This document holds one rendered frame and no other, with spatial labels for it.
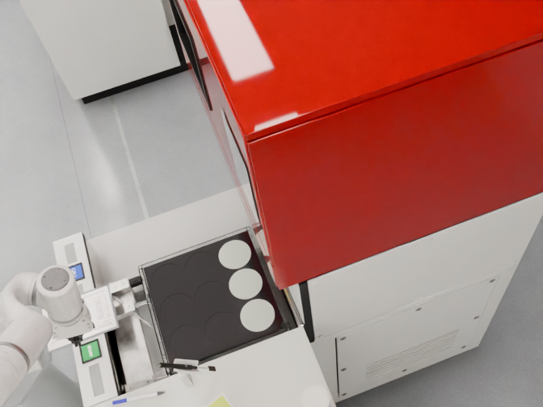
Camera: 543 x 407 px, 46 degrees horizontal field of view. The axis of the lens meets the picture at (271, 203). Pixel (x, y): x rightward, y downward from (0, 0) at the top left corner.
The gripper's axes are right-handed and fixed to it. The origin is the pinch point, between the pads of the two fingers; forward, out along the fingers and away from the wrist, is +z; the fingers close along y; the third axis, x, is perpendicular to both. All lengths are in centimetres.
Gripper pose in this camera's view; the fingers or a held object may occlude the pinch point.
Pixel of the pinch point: (76, 338)
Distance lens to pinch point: 179.8
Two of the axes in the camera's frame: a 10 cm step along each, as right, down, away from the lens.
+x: 3.3, 7.8, -5.4
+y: -9.4, 2.2, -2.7
